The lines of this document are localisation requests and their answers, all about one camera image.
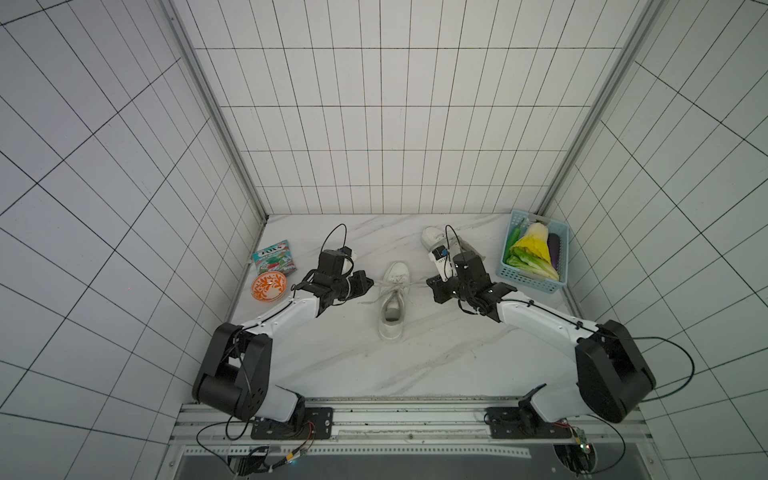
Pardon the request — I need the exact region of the white sneaker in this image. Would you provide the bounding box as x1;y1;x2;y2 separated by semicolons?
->
363;261;411;341
421;226;478;260

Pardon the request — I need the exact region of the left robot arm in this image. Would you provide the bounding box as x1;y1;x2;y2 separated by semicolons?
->
191;246;374;424

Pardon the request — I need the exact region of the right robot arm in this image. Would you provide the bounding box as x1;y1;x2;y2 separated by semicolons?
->
426;251;656;428

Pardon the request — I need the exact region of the light blue plastic basket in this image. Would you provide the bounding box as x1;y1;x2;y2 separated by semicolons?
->
496;210;571;294

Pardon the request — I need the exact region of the green snack packet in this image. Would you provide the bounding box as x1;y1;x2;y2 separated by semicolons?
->
252;240;296;276

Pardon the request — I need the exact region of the green lettuce toy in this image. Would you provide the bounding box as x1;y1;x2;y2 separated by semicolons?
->
505;247;560;281

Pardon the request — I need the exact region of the green chili pepper toy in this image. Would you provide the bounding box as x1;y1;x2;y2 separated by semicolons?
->
505;222;526;253

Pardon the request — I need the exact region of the orange patterned bowl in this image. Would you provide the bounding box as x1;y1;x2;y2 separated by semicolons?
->
250;271;287;303

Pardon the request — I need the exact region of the purple eggplant toy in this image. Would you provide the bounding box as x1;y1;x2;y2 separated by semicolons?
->
547;233;561;271

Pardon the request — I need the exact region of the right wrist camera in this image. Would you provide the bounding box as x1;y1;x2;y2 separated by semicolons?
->
428;243;454;282

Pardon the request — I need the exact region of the aluminium mounting rail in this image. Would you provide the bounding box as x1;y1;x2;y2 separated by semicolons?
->
170;395;655;460

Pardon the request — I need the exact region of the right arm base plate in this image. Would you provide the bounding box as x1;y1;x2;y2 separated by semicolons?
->
483;407;572;440

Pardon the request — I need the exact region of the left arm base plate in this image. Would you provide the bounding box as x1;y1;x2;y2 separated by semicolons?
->
250;407;334;441

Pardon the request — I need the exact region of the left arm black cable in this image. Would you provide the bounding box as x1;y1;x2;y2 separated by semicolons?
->
194;416;316;475

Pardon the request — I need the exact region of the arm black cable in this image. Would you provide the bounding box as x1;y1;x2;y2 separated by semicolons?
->
194;416;316;475
563;335;697;475

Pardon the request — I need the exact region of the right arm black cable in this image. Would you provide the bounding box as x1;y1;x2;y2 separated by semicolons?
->
563;335;697;475

